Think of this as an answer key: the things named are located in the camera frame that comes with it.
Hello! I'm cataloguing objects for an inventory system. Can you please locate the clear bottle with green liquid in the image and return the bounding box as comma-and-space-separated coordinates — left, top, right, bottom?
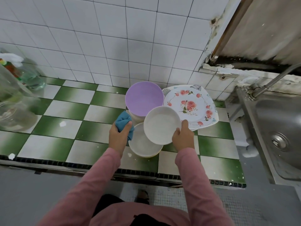
16, 61, 47, 91

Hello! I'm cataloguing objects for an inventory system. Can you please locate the person's left leg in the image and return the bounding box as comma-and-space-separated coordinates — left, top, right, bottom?
92, 193, 124, 218

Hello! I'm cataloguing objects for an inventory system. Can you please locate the stainless steel sink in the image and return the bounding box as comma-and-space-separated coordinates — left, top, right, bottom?
236, 87, 301, 187

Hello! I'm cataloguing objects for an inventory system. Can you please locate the person's left hand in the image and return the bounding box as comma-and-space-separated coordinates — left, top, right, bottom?
108, 121, 134, 156

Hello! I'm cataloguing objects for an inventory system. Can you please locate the person's right hand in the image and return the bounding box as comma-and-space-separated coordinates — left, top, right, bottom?
172, 120, 195, 153

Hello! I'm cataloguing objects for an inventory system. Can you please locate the person's right leg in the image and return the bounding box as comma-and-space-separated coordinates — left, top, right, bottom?
134, 188, 151, 206

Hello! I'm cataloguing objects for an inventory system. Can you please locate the person's right forearm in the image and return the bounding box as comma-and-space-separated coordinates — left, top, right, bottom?
175, 147, 236, 226

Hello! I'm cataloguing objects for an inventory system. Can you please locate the stack of floral plates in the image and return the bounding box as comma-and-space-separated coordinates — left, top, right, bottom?
162, 84, 220, 131

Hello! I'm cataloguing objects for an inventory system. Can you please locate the person's leg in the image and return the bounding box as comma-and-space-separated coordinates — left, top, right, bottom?
92, 193, 124, 218
134, 188, 151, 206

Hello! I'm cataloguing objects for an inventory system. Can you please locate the stack of white bowls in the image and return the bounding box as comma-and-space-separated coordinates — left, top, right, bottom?
128, 122, 164, 159

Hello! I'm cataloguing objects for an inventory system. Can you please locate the weathered wooden board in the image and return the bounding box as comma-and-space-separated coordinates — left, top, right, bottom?
212, 0, 301, 70

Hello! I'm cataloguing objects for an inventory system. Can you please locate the green checkered tile countertop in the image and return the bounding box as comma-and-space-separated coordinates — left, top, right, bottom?
0, 77, 246, 189

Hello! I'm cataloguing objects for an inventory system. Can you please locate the purple plastic bowl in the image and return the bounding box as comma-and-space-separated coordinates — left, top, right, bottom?
125, 81, 165, 123

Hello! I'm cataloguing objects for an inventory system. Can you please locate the large clear plastic bottle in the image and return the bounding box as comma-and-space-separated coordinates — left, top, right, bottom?
0, 63, 39, 133

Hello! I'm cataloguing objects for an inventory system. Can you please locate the blue cleaning cloth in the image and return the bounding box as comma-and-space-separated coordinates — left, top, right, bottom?
115, 110, 136, 141

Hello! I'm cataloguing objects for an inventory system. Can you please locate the person's left forearm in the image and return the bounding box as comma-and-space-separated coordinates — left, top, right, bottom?
38, 148, 122, 226

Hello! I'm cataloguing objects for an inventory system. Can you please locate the chrome faucet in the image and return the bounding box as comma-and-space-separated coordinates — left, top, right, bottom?
249, 63, 301, 100

